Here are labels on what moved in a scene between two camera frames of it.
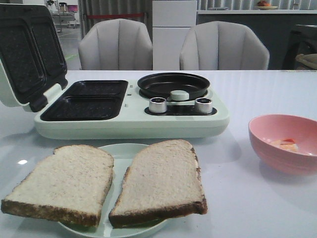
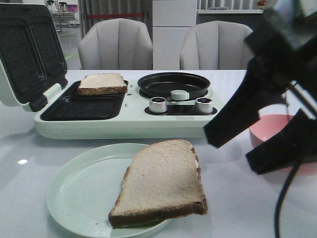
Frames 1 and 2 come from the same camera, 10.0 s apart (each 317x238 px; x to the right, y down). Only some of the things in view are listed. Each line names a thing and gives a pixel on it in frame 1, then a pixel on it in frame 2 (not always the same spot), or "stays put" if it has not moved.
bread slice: [161, 182] stays put
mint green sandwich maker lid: [32, 58] stays put
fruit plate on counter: [263, 5] stays put
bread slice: [71, 184] to [102, 84]
